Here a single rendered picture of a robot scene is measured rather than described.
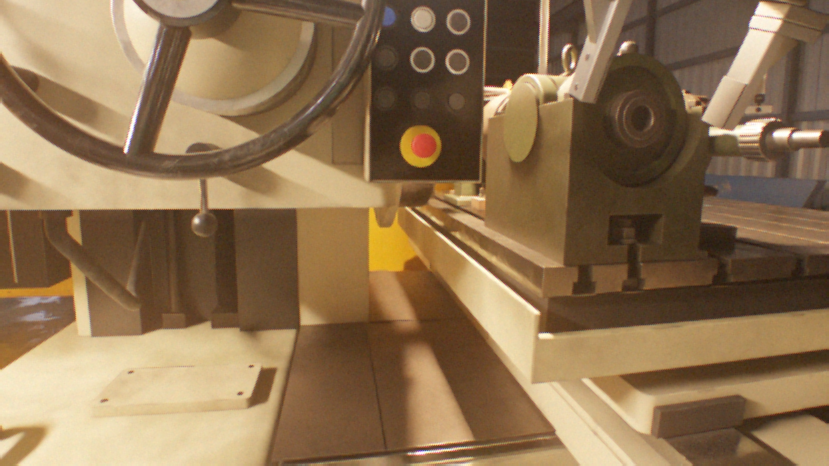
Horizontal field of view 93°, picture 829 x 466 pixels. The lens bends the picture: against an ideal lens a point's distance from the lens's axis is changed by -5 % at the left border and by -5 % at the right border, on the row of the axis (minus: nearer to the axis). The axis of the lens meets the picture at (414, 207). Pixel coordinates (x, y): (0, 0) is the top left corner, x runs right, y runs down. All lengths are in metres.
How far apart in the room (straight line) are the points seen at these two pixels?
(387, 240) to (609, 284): 2.58
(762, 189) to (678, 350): 5.88
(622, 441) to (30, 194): 0.95
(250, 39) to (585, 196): 0.47
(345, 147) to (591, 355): 0.45
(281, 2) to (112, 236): 1.12
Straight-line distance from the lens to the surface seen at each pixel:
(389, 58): 0.53
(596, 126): 0.65
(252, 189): 0.64
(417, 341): 1.26
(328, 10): 0.42
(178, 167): 0.41
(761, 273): 0.84
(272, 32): 0.53
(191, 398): 1.07
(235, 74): 0.53
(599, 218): 0.63
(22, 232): 1.59
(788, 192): 6.51
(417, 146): 0.50
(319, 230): 1.31
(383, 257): 3.15
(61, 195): 0.74
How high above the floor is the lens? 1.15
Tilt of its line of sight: 7 degrees down
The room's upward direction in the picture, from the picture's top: 1 degrees clockwise
